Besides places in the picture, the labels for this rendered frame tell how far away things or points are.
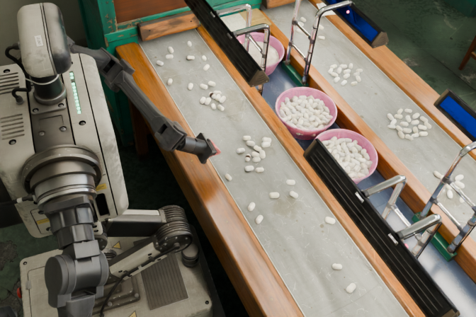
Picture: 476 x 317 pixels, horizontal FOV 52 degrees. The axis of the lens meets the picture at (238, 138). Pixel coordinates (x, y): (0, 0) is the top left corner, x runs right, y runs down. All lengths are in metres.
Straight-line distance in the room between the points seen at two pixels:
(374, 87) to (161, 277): 1.27
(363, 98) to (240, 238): 0.93
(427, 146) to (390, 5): 2.38
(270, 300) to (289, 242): 0.24
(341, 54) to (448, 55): 1.65
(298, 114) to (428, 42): 2.13
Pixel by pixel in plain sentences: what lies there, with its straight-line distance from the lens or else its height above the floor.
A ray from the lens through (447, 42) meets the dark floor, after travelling 4.16.
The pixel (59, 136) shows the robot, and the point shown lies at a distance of 1.10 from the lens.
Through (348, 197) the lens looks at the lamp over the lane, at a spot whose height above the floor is 1.08.
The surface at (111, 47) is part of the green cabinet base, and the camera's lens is 2.43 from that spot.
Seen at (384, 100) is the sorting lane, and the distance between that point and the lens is 2.31.
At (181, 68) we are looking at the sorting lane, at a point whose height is 0.74.
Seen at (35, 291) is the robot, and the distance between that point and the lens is 2.04.
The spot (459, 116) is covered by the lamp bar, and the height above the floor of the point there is 1.07.
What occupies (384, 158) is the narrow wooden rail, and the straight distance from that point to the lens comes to 2.03.
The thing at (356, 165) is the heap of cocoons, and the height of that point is 0.74.
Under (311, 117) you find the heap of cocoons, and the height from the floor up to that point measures 0.74.
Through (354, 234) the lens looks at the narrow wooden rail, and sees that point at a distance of 1.79.
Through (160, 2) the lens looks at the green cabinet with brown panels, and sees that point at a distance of 2.40.
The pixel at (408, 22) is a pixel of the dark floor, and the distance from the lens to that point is 4.24.
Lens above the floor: 2.24
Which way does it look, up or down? 49 degrees down
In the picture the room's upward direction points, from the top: 5 degrees clockwise
